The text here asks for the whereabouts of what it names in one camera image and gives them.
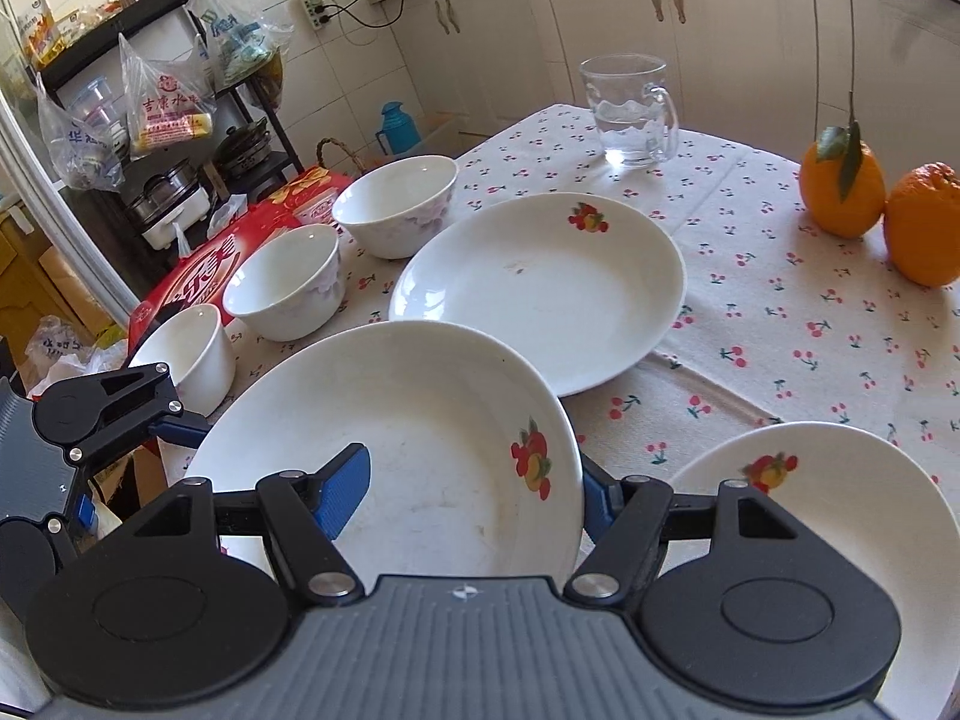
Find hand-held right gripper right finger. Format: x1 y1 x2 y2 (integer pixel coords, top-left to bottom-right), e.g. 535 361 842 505
564 457 818 607

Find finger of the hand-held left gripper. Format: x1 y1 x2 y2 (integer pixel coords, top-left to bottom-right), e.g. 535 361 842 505
67 362 214 466

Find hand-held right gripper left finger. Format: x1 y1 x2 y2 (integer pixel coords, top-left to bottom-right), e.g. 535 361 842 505
112 444 373 605

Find white plate with fruit print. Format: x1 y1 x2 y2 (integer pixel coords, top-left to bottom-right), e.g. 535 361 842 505
184 320 587 601
666 421 960 548
388 193 688 399

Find white bowl with floral print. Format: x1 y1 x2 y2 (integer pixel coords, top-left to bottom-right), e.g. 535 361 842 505
126 304 238 415
222 223 345 343
331 154 459 260

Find crumpled plastic bag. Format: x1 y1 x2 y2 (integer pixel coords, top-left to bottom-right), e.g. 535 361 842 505
25 313 130 400

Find red printed carton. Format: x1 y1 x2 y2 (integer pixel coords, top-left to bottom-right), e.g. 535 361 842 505
126 169 355 458

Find white electric cooker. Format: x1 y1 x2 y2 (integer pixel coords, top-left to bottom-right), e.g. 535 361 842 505
137 191 220 251

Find white plastic bag red print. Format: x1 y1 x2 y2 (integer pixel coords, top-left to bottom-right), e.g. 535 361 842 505
171 193 250 262

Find steel pot with lid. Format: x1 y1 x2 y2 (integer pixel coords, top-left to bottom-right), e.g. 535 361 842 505
122 160 197 224

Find cherry print tablecloth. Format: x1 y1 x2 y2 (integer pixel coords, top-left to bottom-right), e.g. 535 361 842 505
161 103 960 720

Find black cooking pot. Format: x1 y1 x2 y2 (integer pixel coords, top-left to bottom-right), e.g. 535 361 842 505
213 118 274 179

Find plastic bag with blue lettering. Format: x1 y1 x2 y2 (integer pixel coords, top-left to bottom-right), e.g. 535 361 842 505
34 73 127 193

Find plastic bag with yellow packets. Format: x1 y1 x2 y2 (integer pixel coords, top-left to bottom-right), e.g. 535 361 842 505
118 33 219 160

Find wicker basket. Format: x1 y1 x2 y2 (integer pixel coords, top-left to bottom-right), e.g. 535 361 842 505
314 136 370 175

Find black metal shelf rack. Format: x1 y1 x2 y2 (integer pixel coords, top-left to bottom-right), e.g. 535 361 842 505
33 0 302 256

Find clear plastic food containers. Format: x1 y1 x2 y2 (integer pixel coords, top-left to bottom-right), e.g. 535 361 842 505
66 77 122 130

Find blue thermos flask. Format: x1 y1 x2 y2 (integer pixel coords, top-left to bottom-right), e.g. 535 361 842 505
374 100 422 159

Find clear plastic storage bin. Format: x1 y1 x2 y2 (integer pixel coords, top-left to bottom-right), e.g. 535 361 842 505
415 110 490 160

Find clear glass mug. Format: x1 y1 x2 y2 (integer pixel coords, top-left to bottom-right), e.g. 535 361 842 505
578 53 680 170

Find orange with leaf stem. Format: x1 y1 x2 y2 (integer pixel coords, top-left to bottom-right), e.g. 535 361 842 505
798 94 888 240

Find clear plastic bag blue print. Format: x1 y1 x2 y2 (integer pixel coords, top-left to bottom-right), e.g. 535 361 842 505
186 0 295 85

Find white kitchen cabinet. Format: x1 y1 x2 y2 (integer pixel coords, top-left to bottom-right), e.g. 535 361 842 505
367 0 960 166

